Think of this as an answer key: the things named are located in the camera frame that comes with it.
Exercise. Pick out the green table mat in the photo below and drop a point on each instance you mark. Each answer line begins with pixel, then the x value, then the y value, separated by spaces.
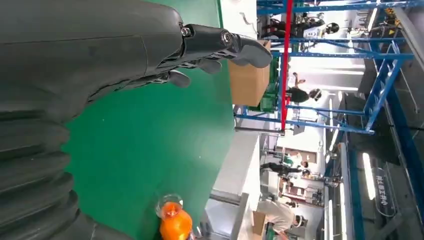
pixel 145 139

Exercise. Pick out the blue steel rack frame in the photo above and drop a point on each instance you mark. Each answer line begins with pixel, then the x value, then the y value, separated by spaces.
pixel 377 89

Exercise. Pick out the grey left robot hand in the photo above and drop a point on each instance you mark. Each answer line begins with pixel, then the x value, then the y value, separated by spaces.
pixel 82 49

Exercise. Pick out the green crate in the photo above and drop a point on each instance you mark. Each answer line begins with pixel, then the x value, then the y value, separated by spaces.
pixel 269 96

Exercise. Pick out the person in background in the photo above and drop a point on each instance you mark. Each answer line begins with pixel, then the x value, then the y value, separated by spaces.
pixel 281 169
pixel 280 217
pixel 299 94

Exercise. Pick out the red pole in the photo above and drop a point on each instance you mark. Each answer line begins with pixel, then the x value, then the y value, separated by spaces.
pixel 285 66

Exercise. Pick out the ceiling light strip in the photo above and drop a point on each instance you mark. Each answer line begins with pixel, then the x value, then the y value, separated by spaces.
pixel 368 175

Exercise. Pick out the white table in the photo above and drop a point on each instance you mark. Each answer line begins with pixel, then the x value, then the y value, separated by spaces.
pixel 236 16

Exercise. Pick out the dark hanging sign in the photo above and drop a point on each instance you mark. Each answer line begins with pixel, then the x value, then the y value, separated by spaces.
pixel 383 192

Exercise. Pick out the small cardboard box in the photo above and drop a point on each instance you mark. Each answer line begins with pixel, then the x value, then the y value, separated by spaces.
pixel 259 223

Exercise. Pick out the steel frame table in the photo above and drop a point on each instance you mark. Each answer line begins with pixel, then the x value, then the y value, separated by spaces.
pixel 232 215

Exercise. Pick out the orange drink bottle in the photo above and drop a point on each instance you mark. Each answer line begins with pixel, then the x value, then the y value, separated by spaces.
pixel 175 223

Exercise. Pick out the brown cardboard box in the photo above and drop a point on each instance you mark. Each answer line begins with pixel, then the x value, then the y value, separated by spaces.
pixel 248 82

